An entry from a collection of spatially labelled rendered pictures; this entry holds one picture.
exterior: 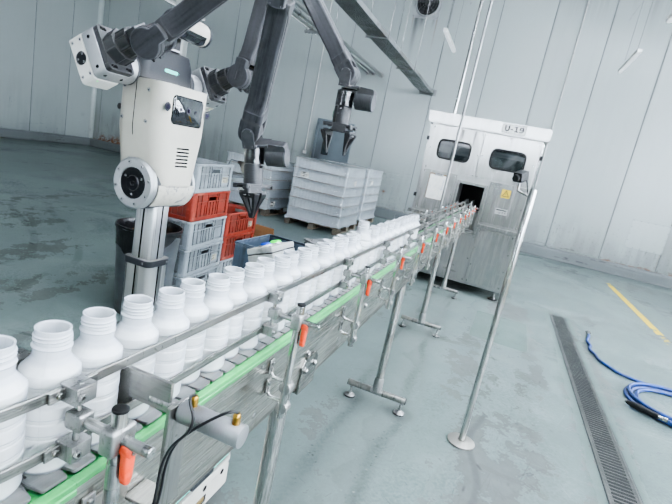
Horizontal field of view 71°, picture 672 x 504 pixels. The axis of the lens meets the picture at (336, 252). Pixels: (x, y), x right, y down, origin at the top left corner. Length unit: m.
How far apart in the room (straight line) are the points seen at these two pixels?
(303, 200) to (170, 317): 7.50
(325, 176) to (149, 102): 6.62
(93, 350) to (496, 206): 5.55
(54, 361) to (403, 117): 11.43
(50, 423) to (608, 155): 11.40
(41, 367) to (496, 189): 5.62
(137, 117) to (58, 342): 1.06
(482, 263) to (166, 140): 4.94
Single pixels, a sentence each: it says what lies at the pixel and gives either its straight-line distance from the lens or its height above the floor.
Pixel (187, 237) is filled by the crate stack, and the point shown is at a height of 0.55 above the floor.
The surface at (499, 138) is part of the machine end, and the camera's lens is 5.96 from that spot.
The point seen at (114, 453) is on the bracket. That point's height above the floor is 1.07.
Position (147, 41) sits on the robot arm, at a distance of 1.36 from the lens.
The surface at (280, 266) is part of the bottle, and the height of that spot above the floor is 1.15.
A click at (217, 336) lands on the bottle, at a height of 1.07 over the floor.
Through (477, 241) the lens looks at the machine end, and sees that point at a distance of 5.99.
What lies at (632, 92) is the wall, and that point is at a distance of 11.83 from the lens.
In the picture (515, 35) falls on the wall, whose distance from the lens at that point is 11.90.
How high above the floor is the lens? 1.41
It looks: 12 degrees down
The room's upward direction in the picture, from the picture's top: 12 degrees clockwise
